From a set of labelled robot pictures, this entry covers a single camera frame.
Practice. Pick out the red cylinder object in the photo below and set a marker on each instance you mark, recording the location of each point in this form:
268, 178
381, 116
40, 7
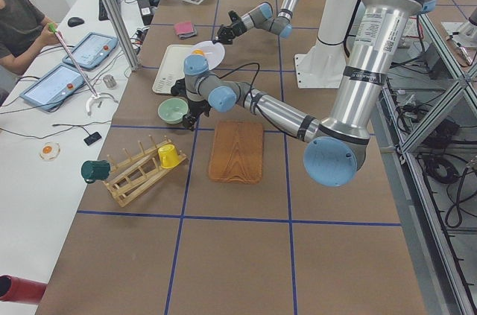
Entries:
25, 291

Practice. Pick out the yellow mug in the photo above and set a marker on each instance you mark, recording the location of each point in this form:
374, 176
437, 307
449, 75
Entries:
168, 156

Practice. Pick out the brown wooden cutting board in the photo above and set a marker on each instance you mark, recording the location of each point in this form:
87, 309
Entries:
237, 152

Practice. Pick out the person in dark shirt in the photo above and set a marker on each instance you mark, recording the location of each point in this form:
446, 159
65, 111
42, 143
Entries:
24, 34

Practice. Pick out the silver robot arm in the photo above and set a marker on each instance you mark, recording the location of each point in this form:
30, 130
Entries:
260, 17
355, 47

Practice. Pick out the green ceramic bowl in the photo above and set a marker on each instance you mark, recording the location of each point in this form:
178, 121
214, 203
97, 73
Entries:
172, 110

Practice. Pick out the cream bear tray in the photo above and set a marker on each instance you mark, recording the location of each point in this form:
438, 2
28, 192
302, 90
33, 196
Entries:
171, 68

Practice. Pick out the grey cloth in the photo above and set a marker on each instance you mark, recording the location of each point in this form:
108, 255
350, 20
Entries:
188, 35

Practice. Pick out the dark green mug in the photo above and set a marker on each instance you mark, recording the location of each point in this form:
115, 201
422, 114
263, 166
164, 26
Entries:
92, 171

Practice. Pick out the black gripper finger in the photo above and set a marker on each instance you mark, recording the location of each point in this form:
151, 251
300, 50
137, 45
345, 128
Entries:
189, 121
222, 37

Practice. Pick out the upper teach pendant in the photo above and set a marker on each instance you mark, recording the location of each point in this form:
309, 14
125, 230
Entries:
93, 49

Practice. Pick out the fried egg toy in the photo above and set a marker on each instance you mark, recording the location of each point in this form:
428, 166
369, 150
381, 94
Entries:
50, 151

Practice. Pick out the white round plate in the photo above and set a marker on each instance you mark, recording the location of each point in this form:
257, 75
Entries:
215, 52

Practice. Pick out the pink cloth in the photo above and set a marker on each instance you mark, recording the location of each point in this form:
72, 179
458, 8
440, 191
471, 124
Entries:
183, 27

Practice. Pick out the small metal cylinder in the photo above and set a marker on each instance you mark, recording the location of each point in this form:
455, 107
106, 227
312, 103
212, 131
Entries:
109, 81

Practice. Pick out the orange fruit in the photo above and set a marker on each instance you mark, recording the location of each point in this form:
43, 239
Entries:
198, 52

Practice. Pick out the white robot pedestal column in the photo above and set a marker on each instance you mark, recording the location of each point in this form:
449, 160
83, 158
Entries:
323, 65

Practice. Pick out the teach pendant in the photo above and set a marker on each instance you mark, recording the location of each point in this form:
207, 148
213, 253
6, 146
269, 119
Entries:
53, 88
93, 49

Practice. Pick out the lower teach pendant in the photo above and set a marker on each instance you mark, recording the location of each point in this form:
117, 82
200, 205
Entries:
53, 88

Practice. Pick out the aluminium frame post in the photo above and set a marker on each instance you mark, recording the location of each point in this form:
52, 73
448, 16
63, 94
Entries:
121, 32

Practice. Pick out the black computer mouse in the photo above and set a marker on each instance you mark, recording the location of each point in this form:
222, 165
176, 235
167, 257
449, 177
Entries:
75, 21

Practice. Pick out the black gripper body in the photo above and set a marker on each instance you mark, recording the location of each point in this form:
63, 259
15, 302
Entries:
195, 107
232, 30

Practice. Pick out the wooden dish rack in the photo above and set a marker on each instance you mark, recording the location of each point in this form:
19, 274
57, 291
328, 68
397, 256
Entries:
138, 172

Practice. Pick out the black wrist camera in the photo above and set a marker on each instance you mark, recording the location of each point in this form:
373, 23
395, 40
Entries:
179, 88
234, 17

